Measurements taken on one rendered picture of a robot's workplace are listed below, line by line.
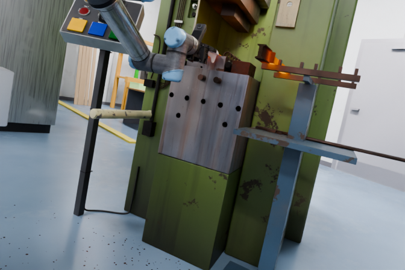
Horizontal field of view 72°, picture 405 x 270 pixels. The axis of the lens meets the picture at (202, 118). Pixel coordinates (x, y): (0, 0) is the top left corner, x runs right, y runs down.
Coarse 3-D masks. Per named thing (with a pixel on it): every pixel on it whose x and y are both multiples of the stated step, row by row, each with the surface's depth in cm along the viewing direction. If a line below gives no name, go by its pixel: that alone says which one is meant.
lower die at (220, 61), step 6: (210, 60) 134; (216, 60) 132; (222, 60) 131; (228, 60) 135; (192, 66) 137; (198, 66) 136; (204, 66) 135; (210, 66) 134; (216, 66) 132; (222, 66) 131
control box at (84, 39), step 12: (84, 0) 142; (72, 12) 138; (96, 12) 140; (132, 12) 142; (144, 12) 150; (72, 36) 134; (84, 36) 133; (96, 36) 134; (108, 48) 139; (120, 48) 137
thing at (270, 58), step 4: (260, 44) 85; (264, 44) 84; (260, 48) 85; (264, 48) 86; (268, 48) 87; (260, 52) 85; (264, 52) 86; (268, 52) 90; (272, 52) 91; (256, 56) 85; (260, 56) 85; (264, 56) 87; (268, 56) 91; (272, 56) 91; (260, 60) 88; (264, 60) 87; (268, 60) 92; (272, 60) 91; (276, 60) 97; (280, 72) 116; (284, 72) 114
